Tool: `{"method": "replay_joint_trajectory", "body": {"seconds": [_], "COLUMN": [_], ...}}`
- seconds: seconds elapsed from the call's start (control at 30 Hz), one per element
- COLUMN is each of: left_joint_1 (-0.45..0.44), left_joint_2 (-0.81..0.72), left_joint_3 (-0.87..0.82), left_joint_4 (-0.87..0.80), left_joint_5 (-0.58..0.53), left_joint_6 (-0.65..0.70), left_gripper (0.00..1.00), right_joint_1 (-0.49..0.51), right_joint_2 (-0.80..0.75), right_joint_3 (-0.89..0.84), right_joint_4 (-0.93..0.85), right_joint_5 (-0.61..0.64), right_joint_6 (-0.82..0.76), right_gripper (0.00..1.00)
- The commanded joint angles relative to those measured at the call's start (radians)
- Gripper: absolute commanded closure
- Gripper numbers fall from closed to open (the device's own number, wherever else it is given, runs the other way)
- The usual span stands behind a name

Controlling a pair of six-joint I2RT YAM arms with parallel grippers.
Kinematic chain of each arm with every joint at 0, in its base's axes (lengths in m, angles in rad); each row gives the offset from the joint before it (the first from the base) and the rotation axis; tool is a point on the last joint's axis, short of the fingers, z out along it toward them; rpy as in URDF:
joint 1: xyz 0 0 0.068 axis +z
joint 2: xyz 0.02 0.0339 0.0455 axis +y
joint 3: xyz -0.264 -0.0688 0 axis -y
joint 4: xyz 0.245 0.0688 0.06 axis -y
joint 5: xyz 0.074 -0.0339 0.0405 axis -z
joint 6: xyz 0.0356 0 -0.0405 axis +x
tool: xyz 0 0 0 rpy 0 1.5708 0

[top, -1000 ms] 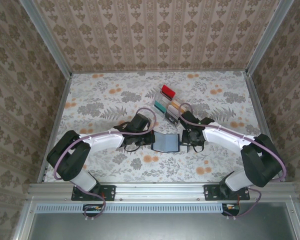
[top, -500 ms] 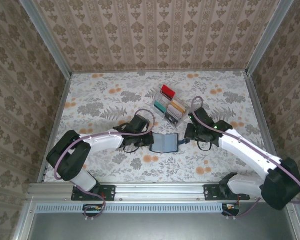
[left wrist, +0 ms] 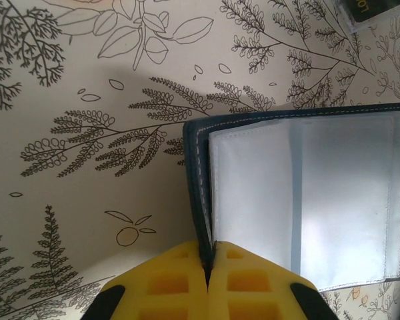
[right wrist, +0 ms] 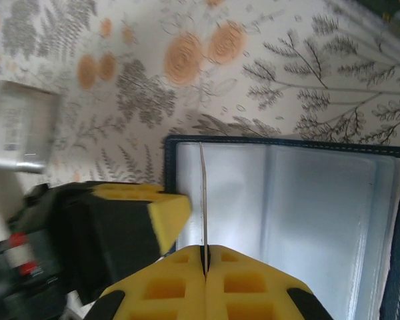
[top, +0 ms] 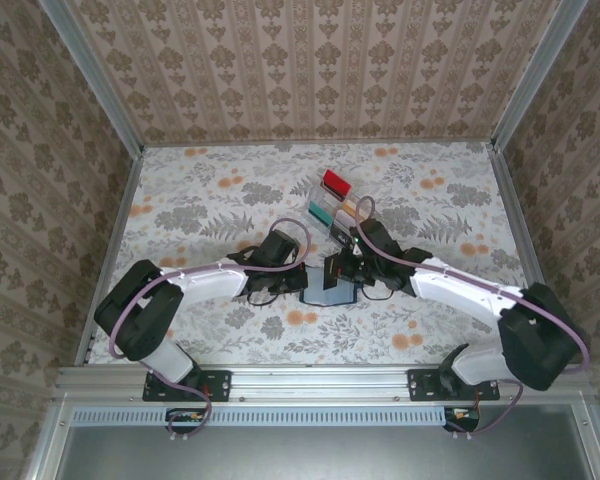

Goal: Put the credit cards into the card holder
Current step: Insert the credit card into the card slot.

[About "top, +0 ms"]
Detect floral patterned table cover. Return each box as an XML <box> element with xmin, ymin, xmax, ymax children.
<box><xmin>87</xmin><ymin>142</ymin><xmax>554</xmax><ymax>366</ymax></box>

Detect black connector with orange plug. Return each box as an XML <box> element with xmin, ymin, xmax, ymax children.
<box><xmin>442</xmin><ymin>405</ymin><xmax>482</xmax><ymax>432</ymax></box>
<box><xmin>165</xmin><ymin>407</ymin><xmax>215</xmax><ymax>436</ymax></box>

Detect teal credit card stack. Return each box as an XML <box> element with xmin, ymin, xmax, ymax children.
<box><xmin>306</xmin><ymin>199</ymin><xmax>334</xmax><ymax>228</ymax></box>

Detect aluminium front rail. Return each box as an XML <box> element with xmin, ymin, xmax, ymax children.
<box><xmin>54</xmin><ymin>363</ymin><xmax>594</xmax><ymax>404</ymax></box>

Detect dark credit card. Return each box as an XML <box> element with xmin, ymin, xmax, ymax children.
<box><xmin>323</xmin><ymin>255</ymin><xmax>343</xmax><ymax>291</ymax></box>

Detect clear acrylic card organizer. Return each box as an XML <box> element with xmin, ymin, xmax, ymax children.
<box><xmin>303</xmin><ymin>168</ymin><xmax>367</xmax><ymax>244</ymax></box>

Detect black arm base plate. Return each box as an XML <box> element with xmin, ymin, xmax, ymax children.
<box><xmin>407</xmin><ymin>368</ymin><xmax>501</xmax><ymax>402</ymax></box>
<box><xmin>142</xmin><ymin>368</ymin><xmax>231</xmax><ymax>402</ymax></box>

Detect aluminium corner post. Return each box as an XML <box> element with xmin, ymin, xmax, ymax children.
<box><xmin>492</xmin><ymin>0</ymin><xmax>590</xmax><ymax>151</ymax></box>
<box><xmin>38</xmin><ymin>0</ymin><xmax>145</xmax><ymax>154</ymax></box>

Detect grey slotted cable duct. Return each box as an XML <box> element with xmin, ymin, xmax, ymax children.
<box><xmin>72</xmin><ymin>405</ymin><xmax>481</xmax><ymax>427</ymax></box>

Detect red credit card stack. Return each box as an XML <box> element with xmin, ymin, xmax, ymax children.
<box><xmin>321</xmin><ymin>168</ymin><xmax>353</xmax><ymax>199</ymax></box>

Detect aluminium side rail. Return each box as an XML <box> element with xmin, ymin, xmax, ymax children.
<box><xmin>487</xmin><ymin>142</ymin><xmax>571</xmax><ymax>364</ymax></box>
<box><xmin>77</xmin><ymin>149</ymin><xmax>144</xmax><ymax>366</ymax></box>

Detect navy leather card holder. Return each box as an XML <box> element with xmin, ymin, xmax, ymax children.
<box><xmin>298</xmin><ymin>266</ymin><xmax>360</xmax><ymax>307</ymax></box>

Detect grey metal sheet panel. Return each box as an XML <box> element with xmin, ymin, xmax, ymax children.
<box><xmin>54</xmin><ymin>424</ymin><xmax>594</xmax><ymax>480</ymax></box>

